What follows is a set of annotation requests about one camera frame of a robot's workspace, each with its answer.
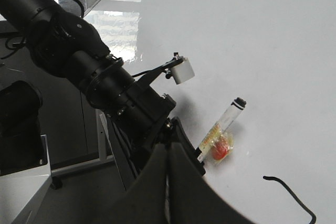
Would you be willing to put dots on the white cylindrical wrist camera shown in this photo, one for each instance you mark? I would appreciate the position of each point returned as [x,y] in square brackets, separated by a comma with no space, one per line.
[182,72]

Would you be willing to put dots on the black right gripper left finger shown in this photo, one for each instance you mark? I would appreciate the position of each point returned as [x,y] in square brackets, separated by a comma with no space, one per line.
[144,201]

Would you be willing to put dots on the black and white whiteboard marker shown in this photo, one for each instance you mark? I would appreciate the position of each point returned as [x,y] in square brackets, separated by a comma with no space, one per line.
[218,142]

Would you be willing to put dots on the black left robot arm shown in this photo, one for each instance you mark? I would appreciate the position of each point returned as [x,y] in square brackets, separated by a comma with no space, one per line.
[65,45]

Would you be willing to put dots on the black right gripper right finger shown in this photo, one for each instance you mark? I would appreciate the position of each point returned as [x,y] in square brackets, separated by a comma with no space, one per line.
[191,199]

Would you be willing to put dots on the grey whiteboard stand leg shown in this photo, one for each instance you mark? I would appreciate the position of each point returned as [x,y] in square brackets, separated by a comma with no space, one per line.
[97,153]

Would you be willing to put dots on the white whiteboard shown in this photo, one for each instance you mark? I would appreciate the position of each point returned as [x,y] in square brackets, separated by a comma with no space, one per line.
[277,55]

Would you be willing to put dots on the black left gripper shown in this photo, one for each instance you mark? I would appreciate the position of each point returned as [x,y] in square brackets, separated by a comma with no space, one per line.
[140,113]

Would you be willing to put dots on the white metal cabinet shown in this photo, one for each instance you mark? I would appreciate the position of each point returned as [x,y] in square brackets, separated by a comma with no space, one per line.
[25,163]

